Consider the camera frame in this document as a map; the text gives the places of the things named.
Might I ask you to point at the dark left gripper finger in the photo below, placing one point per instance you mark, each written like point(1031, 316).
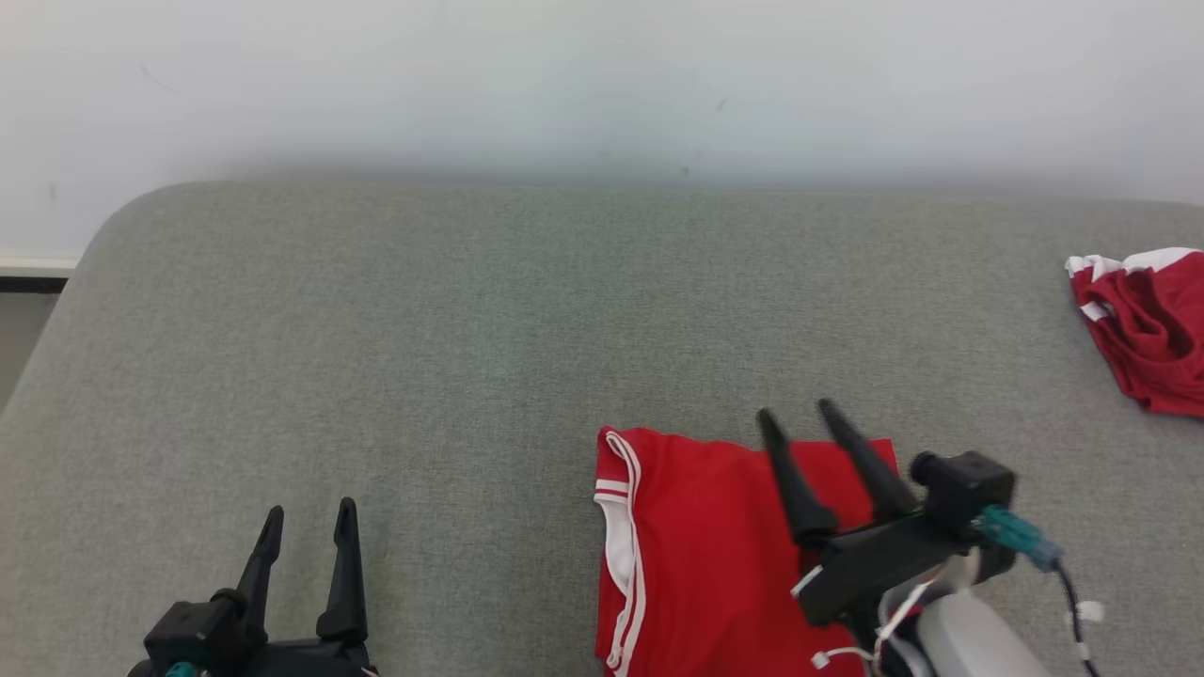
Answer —
point(345, 583)
point(261, 574)

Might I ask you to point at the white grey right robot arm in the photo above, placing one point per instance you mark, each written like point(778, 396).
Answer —
point(978, 639)

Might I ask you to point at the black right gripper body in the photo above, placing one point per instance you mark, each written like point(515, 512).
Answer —
point(875, 564)

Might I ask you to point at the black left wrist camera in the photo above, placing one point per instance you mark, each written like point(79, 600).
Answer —
point(193, 630)

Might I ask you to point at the red shorts with white stripe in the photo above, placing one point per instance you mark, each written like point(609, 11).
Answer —
point(1157, 329)

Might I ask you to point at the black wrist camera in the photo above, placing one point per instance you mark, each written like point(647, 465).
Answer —
point(969, 489)
point(193, 630)

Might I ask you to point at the teal camera connector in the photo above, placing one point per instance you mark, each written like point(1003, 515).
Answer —
point(1011, 531)
point(182, 669)

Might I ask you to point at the grey fabric bed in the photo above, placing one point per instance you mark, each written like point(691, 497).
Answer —
point(376, 376)

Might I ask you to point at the teal left camera connector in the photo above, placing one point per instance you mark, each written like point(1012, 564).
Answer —
point(182, 669)

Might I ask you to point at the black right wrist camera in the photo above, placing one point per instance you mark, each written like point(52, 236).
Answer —
point(969, 489)

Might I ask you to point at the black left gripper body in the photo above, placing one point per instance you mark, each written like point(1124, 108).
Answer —
point(301, 661)

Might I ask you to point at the white and dark baseboard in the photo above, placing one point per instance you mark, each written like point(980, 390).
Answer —
point(33, 265)

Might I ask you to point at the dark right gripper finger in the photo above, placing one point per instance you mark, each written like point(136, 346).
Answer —
point(801, 498)
point(875, 480)

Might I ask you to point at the red shirt with white sleeves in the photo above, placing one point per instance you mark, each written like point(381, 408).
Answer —
point(705, 564)

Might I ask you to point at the teal right camera connector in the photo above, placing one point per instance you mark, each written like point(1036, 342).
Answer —
point(1011, 531)

